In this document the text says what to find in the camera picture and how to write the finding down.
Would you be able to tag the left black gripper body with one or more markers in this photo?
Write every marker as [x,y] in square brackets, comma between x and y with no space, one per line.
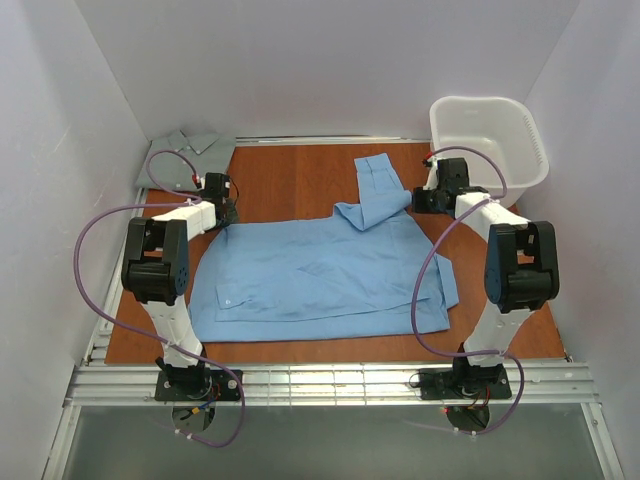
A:
[228,212]

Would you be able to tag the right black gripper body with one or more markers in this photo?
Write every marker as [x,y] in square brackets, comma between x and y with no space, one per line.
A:
[420,200]

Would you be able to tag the light blue long sleeve shirt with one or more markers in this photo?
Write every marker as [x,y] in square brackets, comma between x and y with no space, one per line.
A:
[366,270]

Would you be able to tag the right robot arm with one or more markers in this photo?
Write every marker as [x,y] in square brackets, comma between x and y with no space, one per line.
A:
[520,276]

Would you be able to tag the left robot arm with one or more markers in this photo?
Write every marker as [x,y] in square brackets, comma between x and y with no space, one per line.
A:
[156,271]

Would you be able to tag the folded grey shirt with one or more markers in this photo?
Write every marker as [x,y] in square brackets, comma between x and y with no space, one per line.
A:
[207,152]

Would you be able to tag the white plastic basket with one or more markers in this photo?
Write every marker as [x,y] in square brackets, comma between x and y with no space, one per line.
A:
[497,137]

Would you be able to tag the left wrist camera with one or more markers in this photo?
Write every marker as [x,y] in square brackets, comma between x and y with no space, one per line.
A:
[198,181]

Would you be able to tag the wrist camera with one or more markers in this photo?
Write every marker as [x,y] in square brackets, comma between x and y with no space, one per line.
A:
[431,162]
[198,181]

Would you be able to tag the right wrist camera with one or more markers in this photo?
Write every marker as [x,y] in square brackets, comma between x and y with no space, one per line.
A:
[431,162]

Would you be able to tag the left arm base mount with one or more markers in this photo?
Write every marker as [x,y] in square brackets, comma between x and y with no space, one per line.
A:
[197,386]

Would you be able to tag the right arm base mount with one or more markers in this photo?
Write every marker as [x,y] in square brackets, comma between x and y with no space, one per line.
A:
[447,384]

